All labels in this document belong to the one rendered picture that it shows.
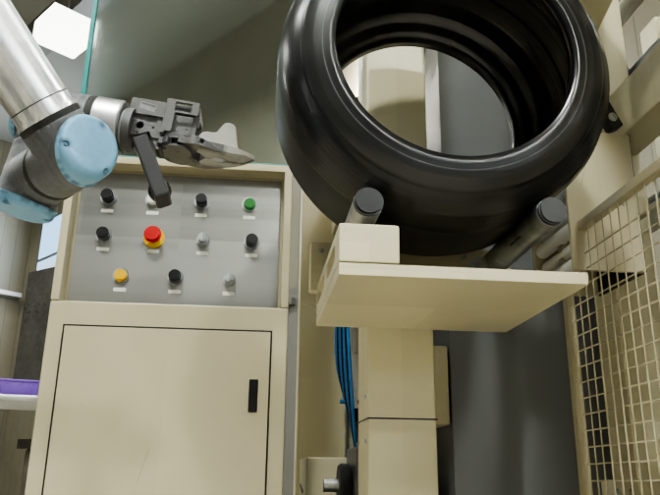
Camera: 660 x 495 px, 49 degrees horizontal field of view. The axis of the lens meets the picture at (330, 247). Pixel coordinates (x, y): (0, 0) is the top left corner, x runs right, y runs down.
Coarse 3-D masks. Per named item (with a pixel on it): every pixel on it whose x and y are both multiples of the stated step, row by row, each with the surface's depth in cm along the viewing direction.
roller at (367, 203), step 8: (360, 192) 106; (368, 192) 106; (376, 192) 106; (360, 200) 105; (368, 200) 105; (376, 200) 106; (352, 208) 107; (360, 208) 105; (368, 208) 105; (376, 208) 105; (352, 216) 109; (360, 216) 106; (368, 216) 105; (376, 216) 107
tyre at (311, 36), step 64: (320, 0) 114; (384, 0) 143; (448, 0) 143; (512, 0) 136; (576, 0) 120; (320, 64) 111; (512, 64) 145; (576, 64) 115; (320, 128) 110; (384, 128) 108; (512, 128) 143; (576, 128) 112; (320, 192) 121; (384, 192) 109; (448, 192) 108; (512, 192) 109
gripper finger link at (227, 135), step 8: (224, 128) 116; (232, 128) 116; (200, 136) 115; (208, 136) 115; (216, 136) 115; (224, 136) 116; (232, 136) 116; (232, 144) 115; (200, 152) 115; (208, 152) 114; (216, 152) 114; (224, 152) 114; (232, 152) 114; (240, 152) 115; (232, 160) 116; (240, 160) 116; (248, 160) 116
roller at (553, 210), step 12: (540, 204) 109; (552, 204) 108; (564, 204) 109; (528, 216) 112; (540, 216) 108; (552, 216) 108; (564, 216) 108; (516, 228) 117; (528, 228) 113; (540, 228) 110; (552, 228) 109; (504, 240) 123; (516, 240) 118; (528, 240) 115; (540, 240) 116; (492, 252) 129; (504, 252) 124; (516, 252) 121; (480, 264) 135; (492, 264) 130; (504, 264) 128
